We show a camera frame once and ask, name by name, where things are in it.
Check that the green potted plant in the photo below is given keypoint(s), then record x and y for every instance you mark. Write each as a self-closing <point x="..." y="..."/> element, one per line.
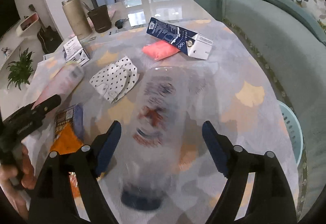
<point x="20" y="69"/>

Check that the black keys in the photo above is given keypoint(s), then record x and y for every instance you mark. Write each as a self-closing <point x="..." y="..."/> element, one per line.
<point x="119" y="22"/>

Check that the black guitar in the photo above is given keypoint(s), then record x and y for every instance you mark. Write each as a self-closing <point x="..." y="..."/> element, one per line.
<point x="48" y="38"/>

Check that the cream storage box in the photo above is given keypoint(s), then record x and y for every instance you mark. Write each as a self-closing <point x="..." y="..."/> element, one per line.
<point x="26" y="24"/>

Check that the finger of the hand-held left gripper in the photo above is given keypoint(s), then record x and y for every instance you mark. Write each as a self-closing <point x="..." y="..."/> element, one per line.
<point x="47" y="103"/>

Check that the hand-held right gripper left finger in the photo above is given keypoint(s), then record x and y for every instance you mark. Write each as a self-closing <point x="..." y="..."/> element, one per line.
<point x="109" y="148"/>

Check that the printed grey tablecloth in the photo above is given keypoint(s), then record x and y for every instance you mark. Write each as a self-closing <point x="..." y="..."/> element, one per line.
<point x="242" y="73"/>

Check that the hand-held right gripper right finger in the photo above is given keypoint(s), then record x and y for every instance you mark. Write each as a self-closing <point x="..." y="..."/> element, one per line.
<point x="216" y="151"/>

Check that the person's left hand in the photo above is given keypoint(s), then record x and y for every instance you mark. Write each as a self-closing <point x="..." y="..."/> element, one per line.
<point x="11" y="180"/>

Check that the clear plastic bottle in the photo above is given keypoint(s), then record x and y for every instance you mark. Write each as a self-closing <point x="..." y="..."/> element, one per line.
<point x="155" y="132"/>

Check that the light blue plastic basket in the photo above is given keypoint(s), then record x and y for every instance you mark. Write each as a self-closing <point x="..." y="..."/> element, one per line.
<point x="293" y="132"/>

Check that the orange and blue snack packet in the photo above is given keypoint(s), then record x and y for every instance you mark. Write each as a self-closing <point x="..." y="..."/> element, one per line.
<point x="67" y="134"/>

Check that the beige thermos flask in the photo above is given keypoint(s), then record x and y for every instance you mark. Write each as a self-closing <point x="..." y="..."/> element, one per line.
<point x="76" y="17"/>

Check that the blue and white carton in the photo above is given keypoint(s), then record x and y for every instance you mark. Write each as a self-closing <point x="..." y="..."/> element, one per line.
<point x="179" y="38"/>

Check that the teal sofa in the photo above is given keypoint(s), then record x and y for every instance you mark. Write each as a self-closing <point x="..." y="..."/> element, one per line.
<point x="280" y="35"/>

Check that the white polka dot cloth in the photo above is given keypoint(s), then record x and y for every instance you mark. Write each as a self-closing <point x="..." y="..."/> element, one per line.
<point x="114" y="81"/>

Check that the pink white tube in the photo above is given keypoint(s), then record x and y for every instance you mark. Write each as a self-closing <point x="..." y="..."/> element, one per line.
<point x="61" y="81"/>

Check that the dark brown cup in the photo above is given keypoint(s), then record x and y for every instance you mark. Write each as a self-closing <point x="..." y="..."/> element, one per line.
<point x="99" y="19"/>

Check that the black television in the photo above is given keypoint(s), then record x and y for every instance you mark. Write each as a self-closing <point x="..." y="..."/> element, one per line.
<point x="7" y="15"/>

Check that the small white printed box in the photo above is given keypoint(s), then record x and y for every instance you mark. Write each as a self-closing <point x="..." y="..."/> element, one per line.
<point x="76" y="52"/>

